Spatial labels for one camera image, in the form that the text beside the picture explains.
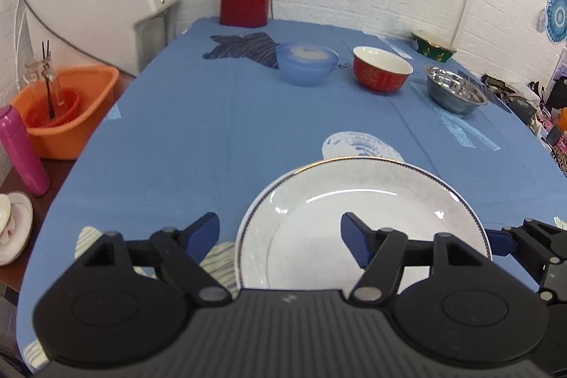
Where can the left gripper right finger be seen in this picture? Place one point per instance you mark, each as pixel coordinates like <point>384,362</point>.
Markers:
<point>383,255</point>

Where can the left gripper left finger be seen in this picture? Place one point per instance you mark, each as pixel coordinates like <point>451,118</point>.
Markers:
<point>162,271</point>

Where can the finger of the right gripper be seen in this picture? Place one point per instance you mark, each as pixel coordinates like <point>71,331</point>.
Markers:
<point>540,249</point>

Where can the stainless steel bowl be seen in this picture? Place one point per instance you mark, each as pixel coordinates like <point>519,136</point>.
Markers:
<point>453,92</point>

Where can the red ceramic bowl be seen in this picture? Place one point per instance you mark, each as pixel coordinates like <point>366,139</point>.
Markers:
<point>380,70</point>

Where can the translucent blue plastic bowl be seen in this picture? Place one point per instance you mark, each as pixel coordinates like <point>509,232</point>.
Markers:
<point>304,64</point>

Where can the black box device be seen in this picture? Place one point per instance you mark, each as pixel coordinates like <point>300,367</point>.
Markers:
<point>522,108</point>

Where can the blue printed tablecloth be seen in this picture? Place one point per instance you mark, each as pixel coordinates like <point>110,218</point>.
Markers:
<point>205,129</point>

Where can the floral teacup with saucer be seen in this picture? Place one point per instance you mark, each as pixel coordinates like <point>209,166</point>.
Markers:
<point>16,225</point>

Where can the pink bottle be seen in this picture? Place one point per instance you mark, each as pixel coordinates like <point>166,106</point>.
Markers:
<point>16,142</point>

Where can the orange plastic basin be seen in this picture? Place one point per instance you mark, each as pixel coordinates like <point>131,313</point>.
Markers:
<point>89,95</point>

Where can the green gold patterned bowl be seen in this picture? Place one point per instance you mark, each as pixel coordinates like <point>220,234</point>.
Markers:
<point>432,48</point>

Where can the glass bottle with chopsticks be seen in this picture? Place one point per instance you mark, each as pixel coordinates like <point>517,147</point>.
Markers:
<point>47,94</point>

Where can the blue decorative wall plate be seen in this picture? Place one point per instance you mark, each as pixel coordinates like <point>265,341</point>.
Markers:
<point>552,20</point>

